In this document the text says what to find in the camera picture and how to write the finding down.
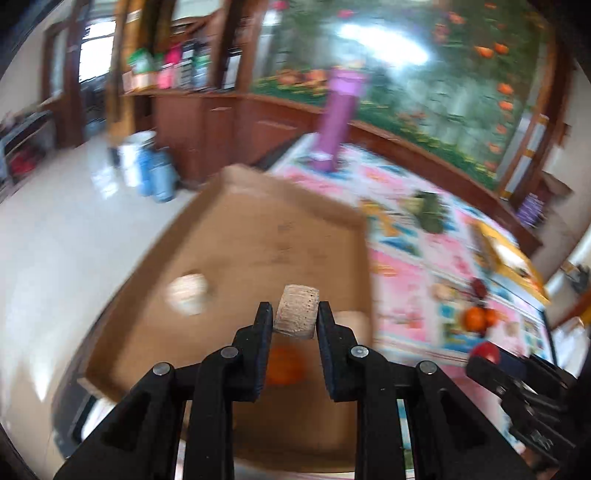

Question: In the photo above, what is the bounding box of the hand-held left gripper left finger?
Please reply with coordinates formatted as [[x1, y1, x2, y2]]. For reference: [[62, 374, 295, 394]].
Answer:
[[54, 302, 273, 480]]

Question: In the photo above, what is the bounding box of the flower mural glass panel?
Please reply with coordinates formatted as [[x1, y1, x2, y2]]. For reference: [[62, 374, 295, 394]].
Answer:
[[252, 0, 555, 190]]

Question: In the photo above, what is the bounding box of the brown cardboard tray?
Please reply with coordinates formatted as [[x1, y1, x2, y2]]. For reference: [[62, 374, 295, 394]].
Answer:
[[83, 164, 375, 474]]

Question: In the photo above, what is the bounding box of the green plastic bag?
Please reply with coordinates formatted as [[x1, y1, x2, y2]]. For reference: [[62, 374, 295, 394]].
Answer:
[[127, 46, 155, 77]]

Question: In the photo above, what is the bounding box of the purple insulated bottle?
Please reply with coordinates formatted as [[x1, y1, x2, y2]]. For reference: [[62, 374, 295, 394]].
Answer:
[[309, 65, 368, 174]]

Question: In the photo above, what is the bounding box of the clear plastic bottle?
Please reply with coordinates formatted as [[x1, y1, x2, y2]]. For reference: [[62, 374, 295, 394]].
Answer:
[[194, 44, 213, 88]]

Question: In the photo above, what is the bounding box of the pink bottle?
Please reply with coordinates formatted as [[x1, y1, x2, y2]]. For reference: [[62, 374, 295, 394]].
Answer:
[[157, 46, 181, 90]]

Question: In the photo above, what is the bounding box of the purple spray bottle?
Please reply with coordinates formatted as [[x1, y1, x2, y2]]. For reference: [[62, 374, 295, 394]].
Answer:
[[529, 196, 546, 230], [517, 191, 536, 224]]

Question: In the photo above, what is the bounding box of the red bag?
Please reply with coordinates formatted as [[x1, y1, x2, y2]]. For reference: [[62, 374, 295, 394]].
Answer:
[[9, 152, 35, 178]]

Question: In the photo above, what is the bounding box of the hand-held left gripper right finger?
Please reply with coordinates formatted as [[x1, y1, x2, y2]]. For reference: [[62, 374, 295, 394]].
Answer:
[[315, 302, 532, 480]]

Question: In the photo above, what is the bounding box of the table with dark cloth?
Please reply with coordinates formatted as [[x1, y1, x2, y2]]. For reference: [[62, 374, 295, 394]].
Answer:
[[0, 108, 54, 190]]

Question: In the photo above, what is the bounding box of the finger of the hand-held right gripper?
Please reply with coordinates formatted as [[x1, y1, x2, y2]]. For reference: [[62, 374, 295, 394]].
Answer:
[[499, 352, 575, 393], [466, 355, 522, 408]]

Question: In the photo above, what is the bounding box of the green leafy vegetable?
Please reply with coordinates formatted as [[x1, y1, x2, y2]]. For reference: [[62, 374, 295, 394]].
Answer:
[[406, 190, 451, 234]]

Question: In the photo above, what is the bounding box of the yellow cardboard box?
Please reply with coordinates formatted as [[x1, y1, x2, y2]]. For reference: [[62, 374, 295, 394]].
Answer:
[[471, 219, 551, 303]]

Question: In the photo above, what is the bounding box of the black thermos flask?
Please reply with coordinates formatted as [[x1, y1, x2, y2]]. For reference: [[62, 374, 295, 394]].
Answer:
[[180, 41, 197, 88]]

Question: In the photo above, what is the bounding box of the small cardboard box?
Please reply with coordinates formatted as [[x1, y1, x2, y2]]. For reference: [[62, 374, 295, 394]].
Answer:
[[122, 71, 158, 93]]

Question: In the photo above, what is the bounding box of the wooden pillar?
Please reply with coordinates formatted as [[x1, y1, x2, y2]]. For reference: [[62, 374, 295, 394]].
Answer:
[[107, 0, 139, 134]]

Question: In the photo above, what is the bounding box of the white plastic bucket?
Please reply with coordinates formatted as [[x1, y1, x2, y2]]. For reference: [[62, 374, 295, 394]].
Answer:
[[117, 130, 158, 188]]

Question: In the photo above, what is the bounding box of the wooden partition cabinet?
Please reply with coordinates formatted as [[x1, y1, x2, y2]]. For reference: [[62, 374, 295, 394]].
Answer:
[[124, 88, 541, 254]]

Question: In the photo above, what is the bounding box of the blue thermos jug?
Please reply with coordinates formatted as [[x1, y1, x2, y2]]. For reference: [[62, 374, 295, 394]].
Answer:
[[152, 148, 176, 204], [137, 148, 155, 197]]

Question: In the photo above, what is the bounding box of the red tomato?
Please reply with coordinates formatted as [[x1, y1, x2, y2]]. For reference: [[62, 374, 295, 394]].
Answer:
[[470, 342, 502, 367]]

